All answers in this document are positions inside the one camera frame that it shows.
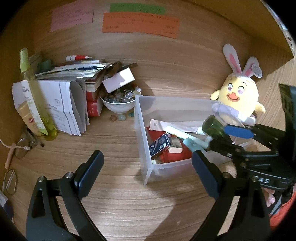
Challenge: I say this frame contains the red paper packet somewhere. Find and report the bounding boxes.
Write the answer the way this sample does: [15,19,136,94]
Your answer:
[146,126,192,163]

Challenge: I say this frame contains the clear plastic storage bin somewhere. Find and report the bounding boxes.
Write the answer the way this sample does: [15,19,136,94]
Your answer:
[134,95,244,185]

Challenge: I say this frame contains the white folded paper stack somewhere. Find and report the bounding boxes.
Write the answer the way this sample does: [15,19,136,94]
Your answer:
[12,80,89,136]

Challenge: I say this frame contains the right hand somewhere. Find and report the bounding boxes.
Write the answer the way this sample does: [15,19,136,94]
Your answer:
[262,188,275,207]

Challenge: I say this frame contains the eyeglasses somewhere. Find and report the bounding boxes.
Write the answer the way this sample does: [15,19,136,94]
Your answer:
[1,128,45,195]

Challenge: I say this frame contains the red book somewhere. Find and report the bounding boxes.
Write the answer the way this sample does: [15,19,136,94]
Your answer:
[86,91,103,117]

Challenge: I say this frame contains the blue white card box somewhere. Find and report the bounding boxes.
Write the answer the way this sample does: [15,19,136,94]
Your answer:
[0,191,14,220]

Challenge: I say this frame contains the teal white lotion bottle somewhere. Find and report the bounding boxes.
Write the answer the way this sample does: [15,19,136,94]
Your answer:
[183,138,209,152]

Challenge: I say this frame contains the beige cosmetic tube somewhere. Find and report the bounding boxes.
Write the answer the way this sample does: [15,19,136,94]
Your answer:
[16,101,42,137]

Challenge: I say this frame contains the yellow chick plush toy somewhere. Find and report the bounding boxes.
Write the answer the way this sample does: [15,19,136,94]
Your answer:
[210,44,265,126]

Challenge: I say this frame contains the white charging cable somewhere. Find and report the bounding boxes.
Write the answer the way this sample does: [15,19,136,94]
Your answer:
[0,138,31,171]

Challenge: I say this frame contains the green sticky note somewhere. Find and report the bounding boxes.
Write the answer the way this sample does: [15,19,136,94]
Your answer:
[109,3,166,15]

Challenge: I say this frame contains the pink sticky note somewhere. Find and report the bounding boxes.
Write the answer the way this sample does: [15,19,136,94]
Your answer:
[50,1,94,32]

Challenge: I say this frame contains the orange sticky note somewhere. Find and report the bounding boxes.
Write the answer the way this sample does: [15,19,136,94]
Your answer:
[102,12,180,39]

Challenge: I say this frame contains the dark green glass bottle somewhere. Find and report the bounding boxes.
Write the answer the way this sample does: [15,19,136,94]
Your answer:
[202,115,233,144]

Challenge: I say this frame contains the beige eraser block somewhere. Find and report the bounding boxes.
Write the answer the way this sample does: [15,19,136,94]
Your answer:
[168,136,183,154]

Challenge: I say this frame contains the yellow green spray bottle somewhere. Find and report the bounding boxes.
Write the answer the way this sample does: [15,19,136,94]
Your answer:
[20,48,58,141]

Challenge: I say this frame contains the white cosmetic tube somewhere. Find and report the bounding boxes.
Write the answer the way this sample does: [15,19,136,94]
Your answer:
[149,119,205,135]

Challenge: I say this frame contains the stack of papers and books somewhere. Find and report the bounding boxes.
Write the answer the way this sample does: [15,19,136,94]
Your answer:
[35,61,110,92]

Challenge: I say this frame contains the small white cardboard box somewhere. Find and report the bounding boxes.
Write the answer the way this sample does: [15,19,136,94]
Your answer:
[102,68,135,93]

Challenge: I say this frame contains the orange sleeve forearm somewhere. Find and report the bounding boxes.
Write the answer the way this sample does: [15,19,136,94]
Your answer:
[270,185,295,230]

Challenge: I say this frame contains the white bowl of stones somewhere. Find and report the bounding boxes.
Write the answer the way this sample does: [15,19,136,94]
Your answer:
[100,90,135,114]

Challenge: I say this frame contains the red white marker pen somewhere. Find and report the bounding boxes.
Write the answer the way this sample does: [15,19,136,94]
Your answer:
[66,55,92,61]

